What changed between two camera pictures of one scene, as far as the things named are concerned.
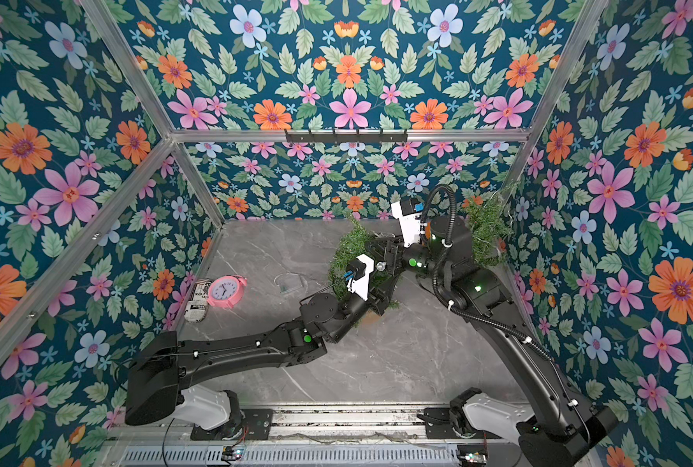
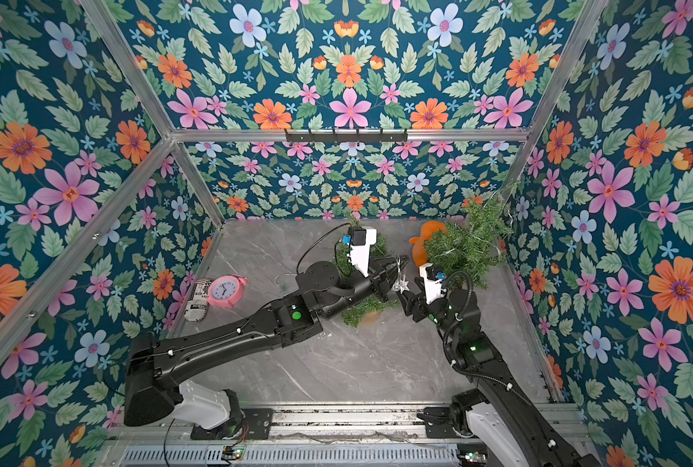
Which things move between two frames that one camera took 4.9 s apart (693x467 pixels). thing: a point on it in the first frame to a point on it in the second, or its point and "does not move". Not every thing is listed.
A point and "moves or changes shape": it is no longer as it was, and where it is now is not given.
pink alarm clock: x=226 y=290 does not move
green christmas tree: x=492 y=225 does not move
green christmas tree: x=352 y=244 moves or changes shape
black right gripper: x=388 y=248 to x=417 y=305
